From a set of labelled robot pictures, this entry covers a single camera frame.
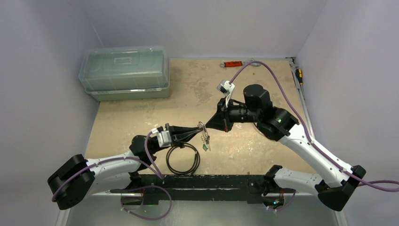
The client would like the green key tag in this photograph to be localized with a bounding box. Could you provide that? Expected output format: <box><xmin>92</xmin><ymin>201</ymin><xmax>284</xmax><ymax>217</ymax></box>
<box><xmin>202</xmin><ymin>144</ymin><xmax>210</xmax><ymax>152</ymax></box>

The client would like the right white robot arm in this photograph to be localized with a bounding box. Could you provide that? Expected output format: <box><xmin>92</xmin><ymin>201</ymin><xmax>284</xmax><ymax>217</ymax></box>
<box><xmin>205</xmin><ymin>81</ymin><xmax>366</xmax><ymax>211</ymax></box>

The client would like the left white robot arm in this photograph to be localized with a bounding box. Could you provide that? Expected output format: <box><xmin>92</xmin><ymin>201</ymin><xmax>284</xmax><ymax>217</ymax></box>
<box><xmin>47</xmin><ymin>124</ymin><xmax>205</xmax><ymax>210</ymax></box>

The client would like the clear green plastic storage box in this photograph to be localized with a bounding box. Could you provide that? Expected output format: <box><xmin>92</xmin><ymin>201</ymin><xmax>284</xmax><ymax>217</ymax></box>
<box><xmin>78</xmin><ymin>46</ymin><xmax>170</xmax><ymax>102</ymax></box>

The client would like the yellow black screwdriver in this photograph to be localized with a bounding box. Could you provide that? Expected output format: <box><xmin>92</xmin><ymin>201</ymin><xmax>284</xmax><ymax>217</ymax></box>
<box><xmin>295</xmin><ymin>68</ymin><xmax>303</xmax><ymax>85</ymax></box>

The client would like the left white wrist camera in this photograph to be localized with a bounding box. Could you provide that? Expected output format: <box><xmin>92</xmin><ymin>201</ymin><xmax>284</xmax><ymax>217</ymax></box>
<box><xmin>151</xmin><ymin>127</ymin><xmax>169</xmax><ymax>147</ymax></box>

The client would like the black coiled cable loop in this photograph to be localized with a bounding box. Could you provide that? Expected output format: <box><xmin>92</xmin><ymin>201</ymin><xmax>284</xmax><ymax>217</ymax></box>
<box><xmin>166</xmin><ymin>142</ymin><xmax>201</xmax><ymax>175</ymax></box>

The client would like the aluminium frame rail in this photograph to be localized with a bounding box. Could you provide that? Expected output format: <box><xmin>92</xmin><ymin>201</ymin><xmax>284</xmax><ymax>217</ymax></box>
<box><xmin>90</xmin><ymin>174</ymin><xmax>319</xmax><ymax>198</ymax></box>

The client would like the red handled adjustable wrench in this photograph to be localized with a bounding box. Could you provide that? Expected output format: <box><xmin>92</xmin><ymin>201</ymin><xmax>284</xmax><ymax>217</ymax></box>
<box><xmin>219</xmin><ymin>59</ymin><xmax>260</xmax><ymax>68</ymax></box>

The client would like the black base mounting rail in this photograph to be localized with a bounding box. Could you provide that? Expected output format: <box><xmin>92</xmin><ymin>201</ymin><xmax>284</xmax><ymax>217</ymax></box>
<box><xmin>137</xmin><ymin>174</ymin><xmax>295</xmax><ymax>206</ymax></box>

